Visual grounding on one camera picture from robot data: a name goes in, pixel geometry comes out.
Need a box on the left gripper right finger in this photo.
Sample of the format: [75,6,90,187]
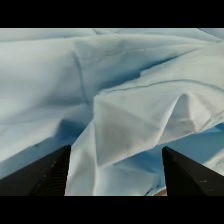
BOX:
[161,145,224,197]

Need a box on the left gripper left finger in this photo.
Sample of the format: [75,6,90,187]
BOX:
[0,144,72,197]

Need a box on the white shirt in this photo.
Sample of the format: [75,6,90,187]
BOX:
[0,28,224,197]

